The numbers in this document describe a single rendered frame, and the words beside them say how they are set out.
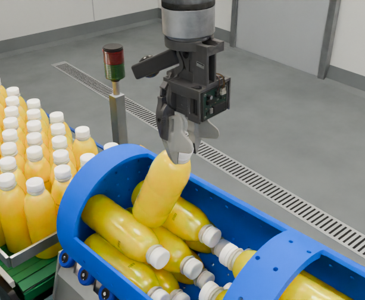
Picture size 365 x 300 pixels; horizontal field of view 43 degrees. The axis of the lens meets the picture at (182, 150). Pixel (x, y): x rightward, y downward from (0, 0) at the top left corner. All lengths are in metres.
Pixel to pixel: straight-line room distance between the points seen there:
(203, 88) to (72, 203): 0.39
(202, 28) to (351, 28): 3.80
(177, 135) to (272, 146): 2.71
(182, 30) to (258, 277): 0.37
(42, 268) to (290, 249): 0.67
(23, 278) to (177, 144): 0.61
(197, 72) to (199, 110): 0.05
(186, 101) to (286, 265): 0.28
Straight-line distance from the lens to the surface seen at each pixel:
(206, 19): 0.66
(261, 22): 4.97
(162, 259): 0.88
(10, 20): 5.39
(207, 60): 0.65
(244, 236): 0.99
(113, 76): 1.48
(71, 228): 0.94
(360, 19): 4.37
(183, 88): 0.68
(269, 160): 3.26
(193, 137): 0.79
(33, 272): 1.21
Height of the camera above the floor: 1.73
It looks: 31 degrees down
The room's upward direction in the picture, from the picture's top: straight up
